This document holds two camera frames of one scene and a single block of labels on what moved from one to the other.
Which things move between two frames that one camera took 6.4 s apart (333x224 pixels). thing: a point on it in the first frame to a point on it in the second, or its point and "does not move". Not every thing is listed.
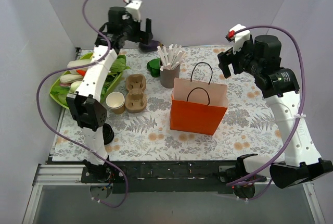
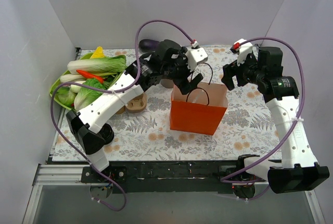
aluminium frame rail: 71,175 does not move
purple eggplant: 151,46 does not move
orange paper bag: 197,107 does not move
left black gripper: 143,34 to 182,75
